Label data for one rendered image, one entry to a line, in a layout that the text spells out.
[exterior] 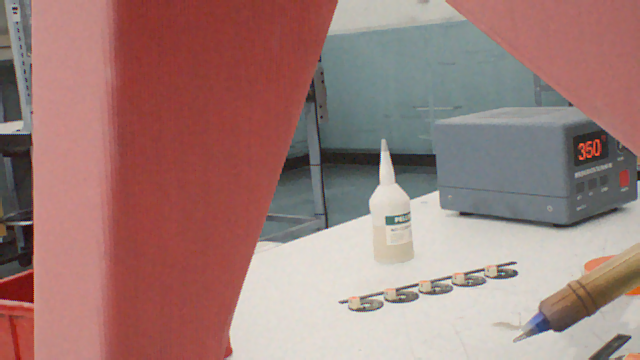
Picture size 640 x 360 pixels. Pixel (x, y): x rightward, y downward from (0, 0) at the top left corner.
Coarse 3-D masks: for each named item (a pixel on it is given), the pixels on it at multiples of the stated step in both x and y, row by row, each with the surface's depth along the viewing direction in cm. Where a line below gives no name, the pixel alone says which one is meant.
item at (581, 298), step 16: (624, 256) 18; (592, 272) 19; (608, 272) 18; (624, 272) 18; (576, 288) 18; (592, 288) 18; (608, 288) 18; (624, 288) 18; (544, 304) 18; (560, 304) 18; (576, 304) 18; (592, 304) 18; (560, 320) 18; (576, 320) 18
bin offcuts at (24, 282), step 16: (32, 272) 52; (0, 288) 50; (16, 288) 51; (32, 288) 52; (0, 304) 46; (16, 304) 45; (32, 304) 44; (0, 320) 46; (16, 320) 46; (32, 320) 45; (0, 336) 47; (16, 336) 46; (32, 336) 45; (0, 352) 47; (16, 352) 46; (32, 352) 45
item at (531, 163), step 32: (448, 128) 80; (480, 128) 77; (512, 128) 74; (544, 128) 72; (576, 128) 72; (448, 160) 81; (480, 160) 78; (512, 160) 75; (544, 160) 72; (576, 160) 72; (608, 160) 75; (448, 192) 82; (480, 192) 79; (512, 192) 76; (544, 192) 73; (576, 192) 72; (608, 192) 75
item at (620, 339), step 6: (618, 336) 31; (624, 336) 31; (630, 336) 31; (612, 342) 31; (618, 342) 31; (624, 342) 31; (600, 348) 30; (606, 348) 30; (612, 348) 30; (618, 348) 30; (594, 354) 30; (600, 354) 30; (606, 354) 30; (612, 354) 30
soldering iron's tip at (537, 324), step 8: (528, 320) 19; (536, 320) 18; (544, 320) 18; (520, 328) 19; (528, 328) 18; (536, 328) 18; (544, 328) 18; (512, 336) 19; (520, 336) 19; (528, 336) 19
